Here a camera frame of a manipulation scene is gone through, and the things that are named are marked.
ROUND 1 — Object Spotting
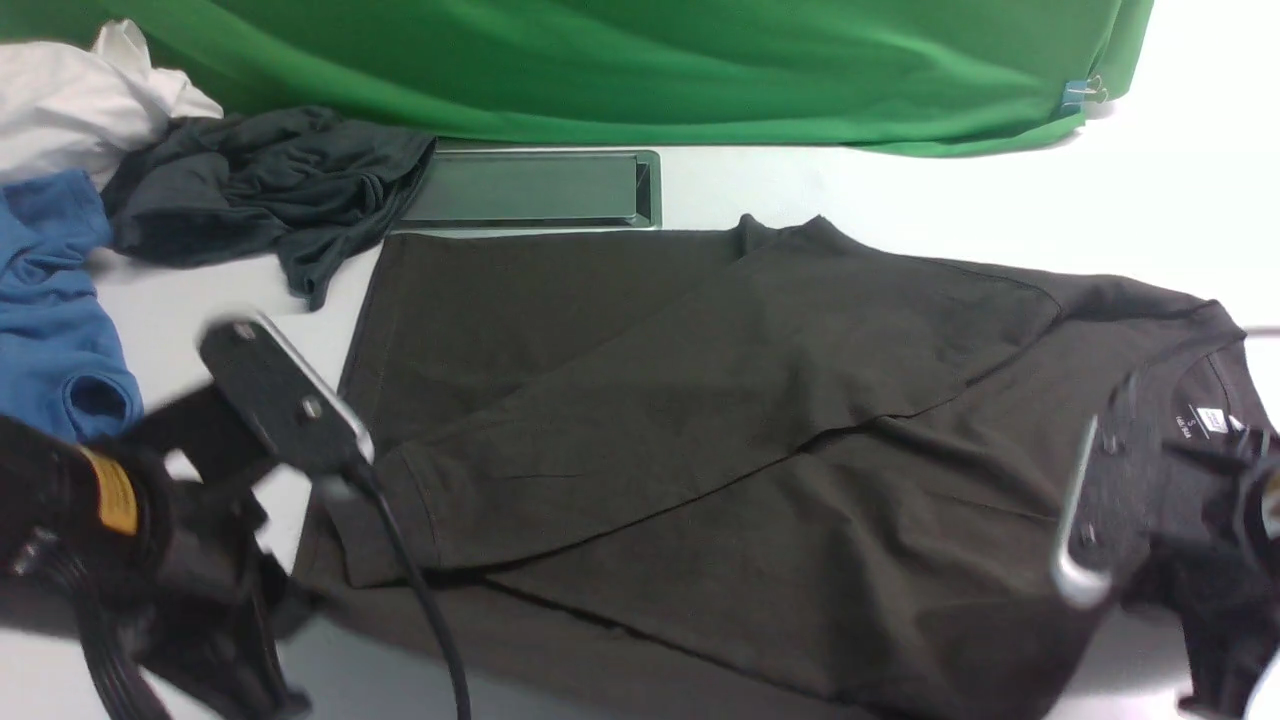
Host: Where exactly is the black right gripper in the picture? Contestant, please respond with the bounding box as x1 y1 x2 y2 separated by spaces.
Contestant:
1123 430 1277 719

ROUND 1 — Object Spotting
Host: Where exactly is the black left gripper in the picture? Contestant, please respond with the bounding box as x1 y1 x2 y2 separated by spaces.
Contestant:
60 439 311 719

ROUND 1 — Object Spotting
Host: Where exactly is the dark gray long-sleeve top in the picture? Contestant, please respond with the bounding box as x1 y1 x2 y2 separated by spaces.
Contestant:
344 217 1268 719

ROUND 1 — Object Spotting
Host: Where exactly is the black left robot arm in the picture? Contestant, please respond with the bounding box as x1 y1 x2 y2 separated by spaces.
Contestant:
3 418 314 719

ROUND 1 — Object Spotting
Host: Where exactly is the blue t-shirt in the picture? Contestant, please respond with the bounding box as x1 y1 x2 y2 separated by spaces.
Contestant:
1 169 143 442

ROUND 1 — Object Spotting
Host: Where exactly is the dark teal crumpled garment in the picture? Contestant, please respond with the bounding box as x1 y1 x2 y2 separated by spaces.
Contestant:
101 106 436 311

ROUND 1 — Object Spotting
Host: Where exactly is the blue binder clip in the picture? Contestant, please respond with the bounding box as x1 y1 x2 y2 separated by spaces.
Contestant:
1059 74 1108 115

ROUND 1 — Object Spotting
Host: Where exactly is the white crumpled garment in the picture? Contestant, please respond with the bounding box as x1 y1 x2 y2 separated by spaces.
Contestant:
1 19 223 188

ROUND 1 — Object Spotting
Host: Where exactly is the green backdrop cloth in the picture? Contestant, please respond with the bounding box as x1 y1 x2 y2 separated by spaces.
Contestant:
3 1 1153 158

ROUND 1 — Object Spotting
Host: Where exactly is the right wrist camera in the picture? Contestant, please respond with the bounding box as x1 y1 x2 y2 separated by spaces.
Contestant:
1050 372 1171 610

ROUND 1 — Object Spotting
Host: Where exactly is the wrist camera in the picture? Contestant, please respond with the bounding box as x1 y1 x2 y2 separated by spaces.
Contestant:
120 313 379 501
1050 372 1171 610

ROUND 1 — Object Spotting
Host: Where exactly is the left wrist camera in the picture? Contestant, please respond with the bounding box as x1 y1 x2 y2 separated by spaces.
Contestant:
120 313 379 501

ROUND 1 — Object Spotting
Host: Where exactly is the table cable grommet tray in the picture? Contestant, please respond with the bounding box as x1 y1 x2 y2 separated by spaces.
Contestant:
393 146 663 236

